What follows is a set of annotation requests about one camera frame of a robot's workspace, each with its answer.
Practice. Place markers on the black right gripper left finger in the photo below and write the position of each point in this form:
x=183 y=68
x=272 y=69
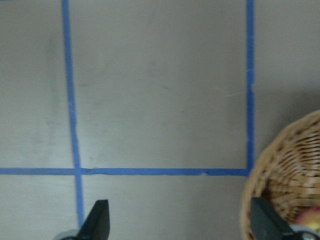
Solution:
x=97 y=223

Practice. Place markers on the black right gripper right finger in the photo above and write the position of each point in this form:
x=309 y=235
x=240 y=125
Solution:
x=266 y=224

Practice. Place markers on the red yellow apple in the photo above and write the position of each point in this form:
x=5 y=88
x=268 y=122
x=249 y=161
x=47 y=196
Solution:
x=309 y=218

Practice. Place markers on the wicker basket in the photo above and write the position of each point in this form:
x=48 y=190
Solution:
x=286 y=173

